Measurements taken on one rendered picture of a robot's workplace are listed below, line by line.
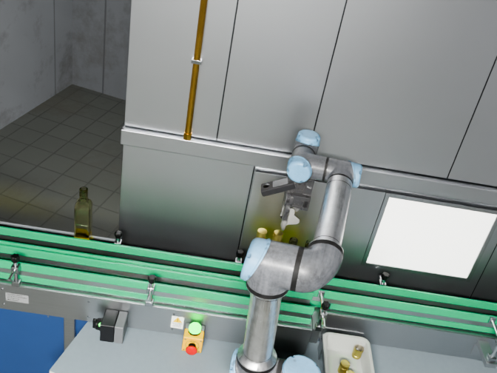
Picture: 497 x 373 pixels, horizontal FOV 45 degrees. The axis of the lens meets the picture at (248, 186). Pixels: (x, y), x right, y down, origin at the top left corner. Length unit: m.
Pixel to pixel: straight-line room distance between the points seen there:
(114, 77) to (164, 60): 3.40
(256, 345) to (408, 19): 1.06
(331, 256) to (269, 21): 0.76
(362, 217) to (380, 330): 0.44
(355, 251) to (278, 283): 0.83
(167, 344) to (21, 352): 0.60
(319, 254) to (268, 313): 0.22
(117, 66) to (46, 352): 3.28
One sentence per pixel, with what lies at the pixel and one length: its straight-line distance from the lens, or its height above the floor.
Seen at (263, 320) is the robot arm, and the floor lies 1.25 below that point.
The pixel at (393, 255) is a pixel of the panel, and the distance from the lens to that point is 2.37.
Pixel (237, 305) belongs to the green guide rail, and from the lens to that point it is 2.16.
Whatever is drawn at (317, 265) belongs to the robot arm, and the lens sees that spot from 1.52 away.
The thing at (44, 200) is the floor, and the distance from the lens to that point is 4.13.
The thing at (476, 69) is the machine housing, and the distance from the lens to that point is 2.07.
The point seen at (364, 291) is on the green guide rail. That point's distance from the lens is 2.35.
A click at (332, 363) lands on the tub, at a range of 2.28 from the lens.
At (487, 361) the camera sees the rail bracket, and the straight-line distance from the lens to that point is 2.42.
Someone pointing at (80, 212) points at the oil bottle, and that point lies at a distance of 2.27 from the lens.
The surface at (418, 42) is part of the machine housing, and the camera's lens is 1.99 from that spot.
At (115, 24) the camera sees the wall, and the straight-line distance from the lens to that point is 5.20.
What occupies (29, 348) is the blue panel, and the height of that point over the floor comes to 0.54.
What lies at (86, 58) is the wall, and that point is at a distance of 5.46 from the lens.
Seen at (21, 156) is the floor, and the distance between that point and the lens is 4.58.
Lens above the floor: 2.43
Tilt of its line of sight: 33 degrees down
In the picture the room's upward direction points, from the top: 11 degrees clockwise
